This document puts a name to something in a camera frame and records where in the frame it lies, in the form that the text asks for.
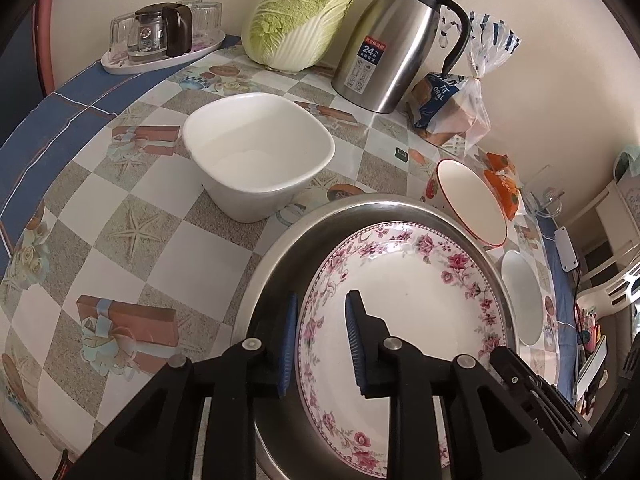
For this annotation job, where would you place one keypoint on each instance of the orange snack packet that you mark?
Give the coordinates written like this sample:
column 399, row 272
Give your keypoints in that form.
column 506, row 191
column 499, row 162

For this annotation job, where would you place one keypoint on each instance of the orange snack packet front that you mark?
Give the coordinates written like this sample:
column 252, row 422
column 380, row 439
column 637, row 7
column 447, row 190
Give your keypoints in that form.
column 506, row 191

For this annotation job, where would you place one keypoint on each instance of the floral rimmed plate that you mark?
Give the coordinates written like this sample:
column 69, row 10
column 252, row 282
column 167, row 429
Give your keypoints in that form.
column 430, row 284

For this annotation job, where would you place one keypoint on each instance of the blue plaid tablecloth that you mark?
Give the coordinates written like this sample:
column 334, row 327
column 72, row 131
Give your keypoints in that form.
column 53, row 133

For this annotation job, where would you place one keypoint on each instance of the bagged sliced bread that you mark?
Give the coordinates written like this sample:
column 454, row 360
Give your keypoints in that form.
column 443, row 107

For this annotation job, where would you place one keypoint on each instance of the pink rolled mat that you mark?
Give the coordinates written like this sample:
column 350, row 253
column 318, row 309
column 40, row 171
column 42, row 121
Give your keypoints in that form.
column 41, row 41

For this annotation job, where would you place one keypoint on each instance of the white floral tray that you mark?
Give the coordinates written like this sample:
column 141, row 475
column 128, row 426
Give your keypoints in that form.
column 127, row 66

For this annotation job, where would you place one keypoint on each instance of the stainless steel thermos jug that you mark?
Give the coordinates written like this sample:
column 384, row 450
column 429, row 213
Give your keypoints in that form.
column 387, row 48

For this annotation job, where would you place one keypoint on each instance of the white square bowl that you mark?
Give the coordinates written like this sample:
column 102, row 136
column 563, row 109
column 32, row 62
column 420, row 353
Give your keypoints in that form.
column 255, row 152

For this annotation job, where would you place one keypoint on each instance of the checkered patterned tablecloth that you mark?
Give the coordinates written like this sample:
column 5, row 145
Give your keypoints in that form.
column 131, row 222

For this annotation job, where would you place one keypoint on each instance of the glass teapot brown handle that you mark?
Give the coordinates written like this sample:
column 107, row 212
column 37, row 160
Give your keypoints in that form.
column 160, row 29

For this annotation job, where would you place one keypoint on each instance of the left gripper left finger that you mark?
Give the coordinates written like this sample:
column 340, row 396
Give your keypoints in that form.
column 199, row 413

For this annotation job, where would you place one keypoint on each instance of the white plastic chair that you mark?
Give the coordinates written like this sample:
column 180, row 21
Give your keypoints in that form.
column 617, row 293

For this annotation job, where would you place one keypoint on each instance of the white side shelf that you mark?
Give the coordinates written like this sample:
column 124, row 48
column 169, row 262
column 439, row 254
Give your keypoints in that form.
column 607, row 217

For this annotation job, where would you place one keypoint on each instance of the napa cabbage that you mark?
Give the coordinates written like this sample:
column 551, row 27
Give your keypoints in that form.
column 292, row 35

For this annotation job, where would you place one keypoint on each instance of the small white bowl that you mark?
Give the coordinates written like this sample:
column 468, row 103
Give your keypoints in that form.
column 525, row 295

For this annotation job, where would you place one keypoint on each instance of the clear glass mug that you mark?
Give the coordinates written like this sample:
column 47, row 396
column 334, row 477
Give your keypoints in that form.
column 542, row 193

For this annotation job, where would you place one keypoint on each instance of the orange snack packet back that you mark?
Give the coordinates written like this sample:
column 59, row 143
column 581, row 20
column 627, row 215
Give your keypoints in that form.
column 499, row 162

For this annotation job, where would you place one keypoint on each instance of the red rimmed white bowl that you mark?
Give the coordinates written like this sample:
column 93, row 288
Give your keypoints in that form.
column 461, row 194

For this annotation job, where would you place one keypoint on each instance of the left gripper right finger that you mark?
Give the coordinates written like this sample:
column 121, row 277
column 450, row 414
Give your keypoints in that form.
column 489, row 435

